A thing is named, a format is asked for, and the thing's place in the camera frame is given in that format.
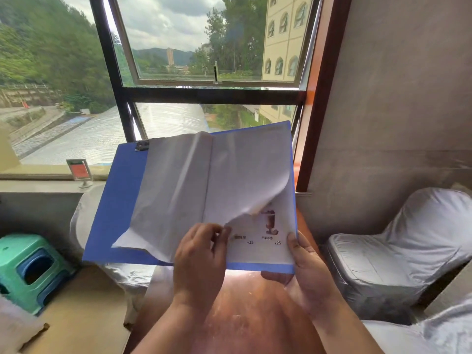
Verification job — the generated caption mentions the person's right hand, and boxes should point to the person's right hand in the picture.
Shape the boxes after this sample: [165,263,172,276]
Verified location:
[260,232,342,322]

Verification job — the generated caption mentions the person's left hand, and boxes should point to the person's left hand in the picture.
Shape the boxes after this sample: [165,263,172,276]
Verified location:
[173,222,232,305]

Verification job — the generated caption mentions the printed white menu sheet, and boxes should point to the printed white menu sheet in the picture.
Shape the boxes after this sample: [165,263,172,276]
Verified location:
[225,202,298,266]

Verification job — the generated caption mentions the white paper sheets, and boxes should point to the white paper sheets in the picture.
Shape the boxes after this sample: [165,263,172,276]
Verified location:
[112,131,290,263]

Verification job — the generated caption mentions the blue clipboard folder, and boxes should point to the blue clipboard folder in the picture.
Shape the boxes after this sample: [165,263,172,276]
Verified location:
[82,121,298,275]

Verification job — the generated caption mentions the person's right forearm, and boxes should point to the person's right forearm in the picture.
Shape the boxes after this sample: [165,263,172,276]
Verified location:
[311,300,386,354]

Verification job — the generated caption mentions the person's left forearm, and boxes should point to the person's left forearm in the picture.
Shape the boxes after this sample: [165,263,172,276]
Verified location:
[131,301,212,354]

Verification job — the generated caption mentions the white covered chair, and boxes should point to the white covered chair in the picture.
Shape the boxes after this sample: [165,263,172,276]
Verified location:
[324,187,472,325]
[70,183,156,326]
[362,298,472,354]

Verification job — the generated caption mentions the red-brown wooden window trim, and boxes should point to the red-brown wooden window trim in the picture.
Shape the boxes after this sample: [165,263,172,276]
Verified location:
[295,0,353,193]

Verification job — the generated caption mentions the small sign holder red card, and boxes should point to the small sign holder red card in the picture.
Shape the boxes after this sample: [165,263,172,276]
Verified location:
[66,159,94,189]

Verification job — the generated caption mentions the yellow building outside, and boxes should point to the yellow building outside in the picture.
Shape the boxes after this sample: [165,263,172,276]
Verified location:
[260,0,315,84]

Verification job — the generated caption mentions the green plastic stool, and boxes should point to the green plastic stool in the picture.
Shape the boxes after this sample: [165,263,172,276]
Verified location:
[0,234,76,316]

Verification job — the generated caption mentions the beige cardboard piece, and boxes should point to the beige cardboard piece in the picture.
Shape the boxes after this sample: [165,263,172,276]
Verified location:
[0,294,51,354]

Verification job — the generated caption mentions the black window frame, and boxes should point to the black window frame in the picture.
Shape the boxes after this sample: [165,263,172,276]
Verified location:
[88,0,322,144]

